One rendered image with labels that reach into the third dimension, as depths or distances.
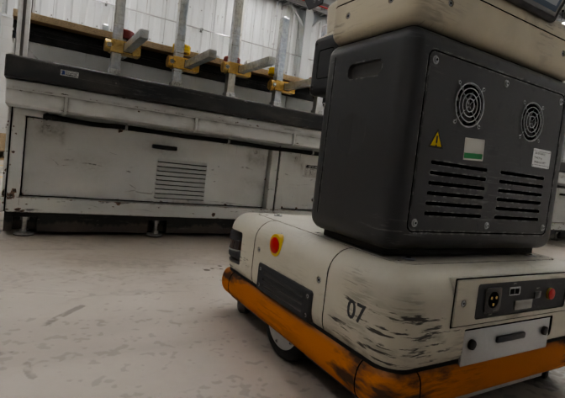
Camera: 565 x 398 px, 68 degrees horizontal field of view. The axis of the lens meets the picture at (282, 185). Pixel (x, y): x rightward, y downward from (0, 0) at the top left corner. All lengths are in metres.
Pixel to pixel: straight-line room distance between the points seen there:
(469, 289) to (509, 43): 0.49
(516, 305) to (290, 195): 1.72
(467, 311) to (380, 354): 0.17
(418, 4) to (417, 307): 0.50
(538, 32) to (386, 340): 0.71
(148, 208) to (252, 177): 0.59
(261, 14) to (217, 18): 1.10
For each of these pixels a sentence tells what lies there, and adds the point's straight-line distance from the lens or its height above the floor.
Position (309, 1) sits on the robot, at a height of 0.91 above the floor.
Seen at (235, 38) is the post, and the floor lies 0.97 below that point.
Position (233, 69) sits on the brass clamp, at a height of 0.83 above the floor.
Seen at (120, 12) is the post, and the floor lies 0.95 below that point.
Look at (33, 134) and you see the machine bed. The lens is 2.07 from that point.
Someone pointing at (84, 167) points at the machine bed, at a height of 0.31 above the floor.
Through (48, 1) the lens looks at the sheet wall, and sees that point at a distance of 9.30.
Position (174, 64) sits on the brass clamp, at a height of 0.79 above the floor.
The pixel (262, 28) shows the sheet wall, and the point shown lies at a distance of 10.49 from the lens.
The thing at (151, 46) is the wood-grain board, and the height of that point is 0.88.
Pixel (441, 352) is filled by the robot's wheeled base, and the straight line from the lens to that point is 0.79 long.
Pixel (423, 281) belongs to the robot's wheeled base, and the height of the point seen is 0.27.
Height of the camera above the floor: 0.43
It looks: 3 degrees down
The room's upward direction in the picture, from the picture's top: 7 degrees clockwise
